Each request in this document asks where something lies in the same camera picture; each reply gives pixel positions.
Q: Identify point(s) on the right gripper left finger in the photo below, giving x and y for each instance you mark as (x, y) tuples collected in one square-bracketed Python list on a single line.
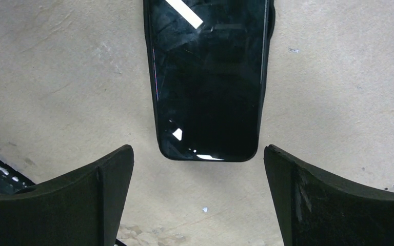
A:
[(81, 207)]

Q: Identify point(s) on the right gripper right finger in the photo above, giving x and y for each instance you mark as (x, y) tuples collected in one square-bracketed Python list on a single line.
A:
[(317, 207)]

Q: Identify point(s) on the black phone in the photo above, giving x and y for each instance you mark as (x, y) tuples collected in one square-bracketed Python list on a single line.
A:
[(208, 70)]

